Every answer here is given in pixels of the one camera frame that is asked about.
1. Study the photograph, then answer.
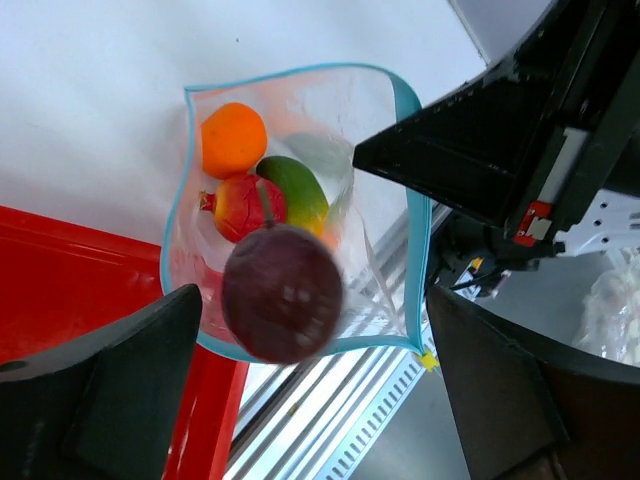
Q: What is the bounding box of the white slotted cable duct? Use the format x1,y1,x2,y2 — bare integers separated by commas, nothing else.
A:
224,349,441,480

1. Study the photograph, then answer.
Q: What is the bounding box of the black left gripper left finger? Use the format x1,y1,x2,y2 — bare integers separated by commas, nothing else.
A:
1,284,202,479

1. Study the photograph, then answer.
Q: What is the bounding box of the clear zip top bag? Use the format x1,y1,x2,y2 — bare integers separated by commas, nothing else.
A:
160,63,432,362

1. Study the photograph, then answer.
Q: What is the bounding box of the red pomegranate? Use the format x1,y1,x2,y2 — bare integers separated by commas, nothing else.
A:
200,173,287,243

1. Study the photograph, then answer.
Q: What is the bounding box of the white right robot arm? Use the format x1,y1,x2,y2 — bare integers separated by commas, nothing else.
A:
353,1,639,262

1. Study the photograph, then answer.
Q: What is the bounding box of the right controller board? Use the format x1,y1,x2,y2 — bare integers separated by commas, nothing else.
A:
451,256,511,301

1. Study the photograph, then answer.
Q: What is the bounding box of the green orange mango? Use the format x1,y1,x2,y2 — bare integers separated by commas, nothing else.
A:
256,156,329,236

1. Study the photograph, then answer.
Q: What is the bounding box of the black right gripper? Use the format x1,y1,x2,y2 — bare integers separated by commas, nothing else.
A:
353,1,639,250

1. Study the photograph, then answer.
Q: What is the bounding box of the orange fruit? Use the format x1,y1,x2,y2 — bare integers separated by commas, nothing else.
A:
200,102,268,180

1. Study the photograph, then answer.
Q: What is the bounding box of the red plastic tray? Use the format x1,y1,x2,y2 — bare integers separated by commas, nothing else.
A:
1,207,248,479

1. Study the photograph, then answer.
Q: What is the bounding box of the aluminium mounting rail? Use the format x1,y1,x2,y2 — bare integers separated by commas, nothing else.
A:
234,209,451,471

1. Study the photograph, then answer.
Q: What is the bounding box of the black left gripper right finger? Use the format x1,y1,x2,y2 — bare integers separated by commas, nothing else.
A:
427,286,639,479

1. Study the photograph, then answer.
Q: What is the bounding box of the dark purple passion fruit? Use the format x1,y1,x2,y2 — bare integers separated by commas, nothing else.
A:
221,179,345,365

